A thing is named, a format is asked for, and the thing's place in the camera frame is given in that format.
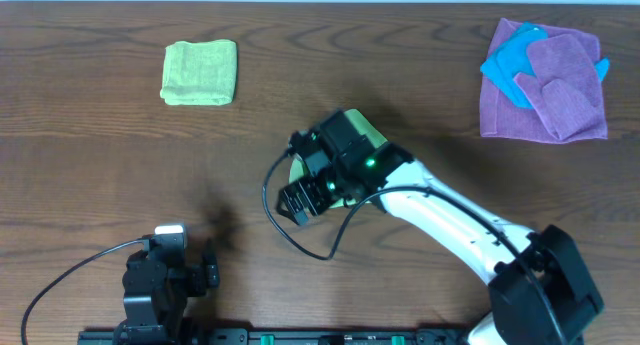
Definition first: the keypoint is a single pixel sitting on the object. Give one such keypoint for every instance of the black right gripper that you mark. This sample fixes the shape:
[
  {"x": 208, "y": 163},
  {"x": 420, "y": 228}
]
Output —
[{"x": 300, "y": 198}]

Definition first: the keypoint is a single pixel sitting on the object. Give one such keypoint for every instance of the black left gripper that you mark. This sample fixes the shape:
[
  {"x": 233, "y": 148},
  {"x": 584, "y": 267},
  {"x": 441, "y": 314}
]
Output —
[{"x": 201, "y": 276}]

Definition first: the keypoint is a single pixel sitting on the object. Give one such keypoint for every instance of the green cloth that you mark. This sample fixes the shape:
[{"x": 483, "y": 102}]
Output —
[
  {"x": 199, "y": 74},
  {"x": 367, "y": 125}
]

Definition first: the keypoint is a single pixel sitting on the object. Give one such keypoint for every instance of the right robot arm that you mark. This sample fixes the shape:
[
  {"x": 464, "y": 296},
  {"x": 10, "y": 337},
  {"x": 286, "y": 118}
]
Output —
[{"x": 540, "y": 289}]

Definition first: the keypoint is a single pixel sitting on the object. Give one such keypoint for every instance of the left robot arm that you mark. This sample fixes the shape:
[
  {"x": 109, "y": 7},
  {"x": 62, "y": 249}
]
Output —
[{"x": 157, "y": 285}]

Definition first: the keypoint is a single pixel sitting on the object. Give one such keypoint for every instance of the folded green cloth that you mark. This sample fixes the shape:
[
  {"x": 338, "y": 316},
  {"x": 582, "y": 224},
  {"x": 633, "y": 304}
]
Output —
[{"x": 199, "y": 74}]

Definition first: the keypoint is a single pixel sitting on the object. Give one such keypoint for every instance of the large purple cloth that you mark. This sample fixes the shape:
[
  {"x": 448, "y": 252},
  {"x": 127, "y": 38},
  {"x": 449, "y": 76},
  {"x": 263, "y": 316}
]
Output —
[{"x": 498, "y": 116}]

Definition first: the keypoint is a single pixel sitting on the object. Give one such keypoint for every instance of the blue cloth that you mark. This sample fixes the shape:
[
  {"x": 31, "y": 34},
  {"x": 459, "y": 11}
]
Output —
[{"x": 510, "y": 57}]

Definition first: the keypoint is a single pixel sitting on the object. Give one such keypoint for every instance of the small purple cloth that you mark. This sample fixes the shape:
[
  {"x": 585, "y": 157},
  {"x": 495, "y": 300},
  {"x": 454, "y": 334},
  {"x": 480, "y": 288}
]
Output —
[{"x": 565, "y": 89}]

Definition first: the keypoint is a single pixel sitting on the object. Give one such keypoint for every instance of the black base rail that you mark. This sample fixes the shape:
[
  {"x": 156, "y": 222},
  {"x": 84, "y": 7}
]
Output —
[{"x": 239, "y": 336}]

